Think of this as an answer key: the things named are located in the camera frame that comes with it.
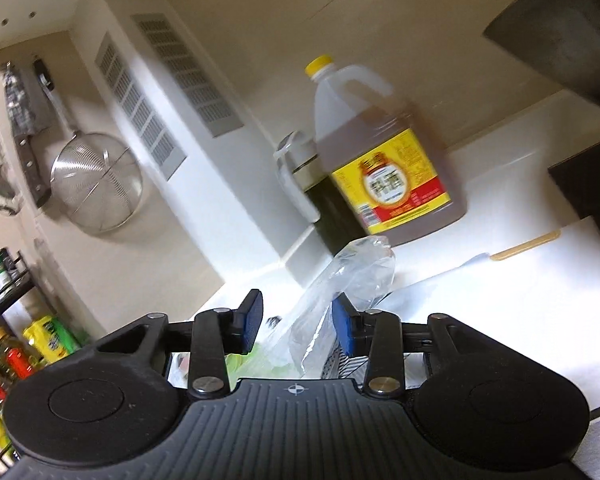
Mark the grey vent grille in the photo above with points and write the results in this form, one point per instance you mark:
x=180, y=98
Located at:
x=140, y=110
x=190, y=75

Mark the checked hanging cloth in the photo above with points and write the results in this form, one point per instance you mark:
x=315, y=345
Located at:
x=17, y=100

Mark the black wok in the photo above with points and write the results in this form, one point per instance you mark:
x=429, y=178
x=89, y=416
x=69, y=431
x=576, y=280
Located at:
x=570, y=25

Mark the row of condiment bottles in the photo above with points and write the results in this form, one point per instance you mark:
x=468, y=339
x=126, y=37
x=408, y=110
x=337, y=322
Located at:
x=10, y=355

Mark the yellow green seasoning packet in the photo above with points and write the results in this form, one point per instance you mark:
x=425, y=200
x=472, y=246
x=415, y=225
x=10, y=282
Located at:
x=50, y=340

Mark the dark oil dispenser bottle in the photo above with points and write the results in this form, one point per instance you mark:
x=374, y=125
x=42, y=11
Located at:
x=325, y=205

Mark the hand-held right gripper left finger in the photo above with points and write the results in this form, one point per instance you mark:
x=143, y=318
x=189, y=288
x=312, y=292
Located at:
x=252, y=320

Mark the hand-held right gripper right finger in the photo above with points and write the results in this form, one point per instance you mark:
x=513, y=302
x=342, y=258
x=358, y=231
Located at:
x=341, y=325

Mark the metal mesh strainer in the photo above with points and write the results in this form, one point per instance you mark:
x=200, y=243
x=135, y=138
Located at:
x=95, y=180

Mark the clear plastic zip bag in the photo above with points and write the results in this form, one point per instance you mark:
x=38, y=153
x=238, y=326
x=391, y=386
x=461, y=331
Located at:
x=320, y=305

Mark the black stove top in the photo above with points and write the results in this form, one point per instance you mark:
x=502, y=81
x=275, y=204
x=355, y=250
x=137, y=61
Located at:
x=595, y=185

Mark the cooking wine jug yellow label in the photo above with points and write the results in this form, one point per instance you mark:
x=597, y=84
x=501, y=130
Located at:
x=380, y=180

